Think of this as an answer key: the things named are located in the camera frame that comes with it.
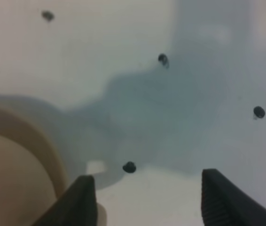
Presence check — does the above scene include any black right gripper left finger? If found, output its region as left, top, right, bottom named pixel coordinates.
left=34, top=176, right=98, bottom=226

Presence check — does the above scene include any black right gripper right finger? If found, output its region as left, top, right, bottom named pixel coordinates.
left=201, top=169, right=266, bottom=226

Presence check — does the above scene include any beige ceramic teapot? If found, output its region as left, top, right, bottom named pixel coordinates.
left=0, top=130, right=107, bottom=226

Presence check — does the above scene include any large beige teapot saucer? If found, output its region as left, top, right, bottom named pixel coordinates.
left=0, top=95, right=124, bottom=196

